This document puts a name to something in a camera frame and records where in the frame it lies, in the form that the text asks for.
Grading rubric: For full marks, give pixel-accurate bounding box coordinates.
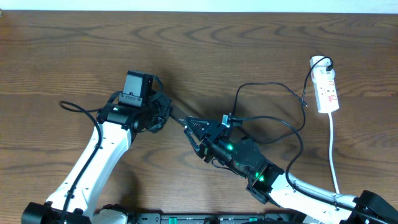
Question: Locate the Samsung Galaxy smartphone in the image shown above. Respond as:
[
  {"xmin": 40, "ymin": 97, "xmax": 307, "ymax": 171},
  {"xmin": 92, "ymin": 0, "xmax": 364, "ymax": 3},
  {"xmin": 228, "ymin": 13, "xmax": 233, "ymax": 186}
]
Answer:
[{"xmin": 170, "ymin": 104, "xmax": 188, "ymax": 127}]

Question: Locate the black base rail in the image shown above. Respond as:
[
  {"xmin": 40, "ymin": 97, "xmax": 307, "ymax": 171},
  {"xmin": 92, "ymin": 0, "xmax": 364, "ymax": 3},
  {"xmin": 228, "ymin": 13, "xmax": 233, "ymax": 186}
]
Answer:
[{"xmin": 130, "ymin": 213, "xmax": 296, "ymax": 224}]

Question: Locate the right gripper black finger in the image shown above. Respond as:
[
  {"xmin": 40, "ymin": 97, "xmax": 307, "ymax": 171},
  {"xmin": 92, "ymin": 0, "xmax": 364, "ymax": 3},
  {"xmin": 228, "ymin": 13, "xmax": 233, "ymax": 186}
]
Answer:
[
  {"xmin": 185, "ymin": 117, "xmax": 228, "ymax": 140},
  {"xmin": 183, "ymin": 126, "xmax": 205, "ymax": 156}
]

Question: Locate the black charger cable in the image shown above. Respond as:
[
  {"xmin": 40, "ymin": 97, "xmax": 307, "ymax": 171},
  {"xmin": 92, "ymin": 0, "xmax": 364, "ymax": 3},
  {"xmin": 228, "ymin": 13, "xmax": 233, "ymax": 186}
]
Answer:
[{"xmin": 233, "ymin": 56, "xmax": 335, "ymax": 146}]

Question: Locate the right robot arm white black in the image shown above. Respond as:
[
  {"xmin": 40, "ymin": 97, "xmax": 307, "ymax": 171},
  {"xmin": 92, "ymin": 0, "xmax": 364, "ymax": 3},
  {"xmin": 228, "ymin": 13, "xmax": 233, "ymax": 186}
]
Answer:
[{"xmin": 183, "ymin": 117, "xmax": 397, "ymax": 223}]

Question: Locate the white power strip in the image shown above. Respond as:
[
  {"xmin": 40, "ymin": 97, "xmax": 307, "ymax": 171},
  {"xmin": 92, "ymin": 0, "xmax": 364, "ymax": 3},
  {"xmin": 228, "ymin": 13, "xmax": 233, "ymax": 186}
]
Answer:
[{"xmin": 310, "ymin": 55, "xmax": 340, "ymax": 114}]

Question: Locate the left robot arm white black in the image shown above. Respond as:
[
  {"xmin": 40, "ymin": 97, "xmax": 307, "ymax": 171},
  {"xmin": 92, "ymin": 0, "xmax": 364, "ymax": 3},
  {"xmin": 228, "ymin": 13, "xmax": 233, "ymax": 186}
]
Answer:
[{"xmin": 21, "ymin": 70, "xmax": 171, "ymax": 224}]

